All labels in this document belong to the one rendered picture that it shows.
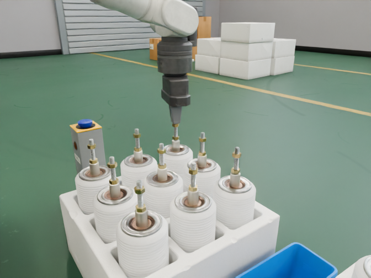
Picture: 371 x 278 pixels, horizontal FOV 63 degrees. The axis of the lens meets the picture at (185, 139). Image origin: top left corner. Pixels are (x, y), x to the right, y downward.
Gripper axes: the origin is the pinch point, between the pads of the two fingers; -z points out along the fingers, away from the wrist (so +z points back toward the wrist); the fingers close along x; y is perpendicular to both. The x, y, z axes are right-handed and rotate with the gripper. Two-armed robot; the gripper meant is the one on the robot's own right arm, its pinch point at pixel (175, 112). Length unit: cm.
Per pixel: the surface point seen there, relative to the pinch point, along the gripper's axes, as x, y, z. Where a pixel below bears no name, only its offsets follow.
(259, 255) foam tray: 29.3, 11.1, -26.6
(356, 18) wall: -335, 397, 22
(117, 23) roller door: -525, 42, 12
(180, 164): 4.6, 0.0, -13.7
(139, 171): 8.2, -11.8, -12.0
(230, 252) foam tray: 32.2, 2.1, -20.8
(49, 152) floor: -70, -43, -36
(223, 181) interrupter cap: 20.9, 5.2, -11.0
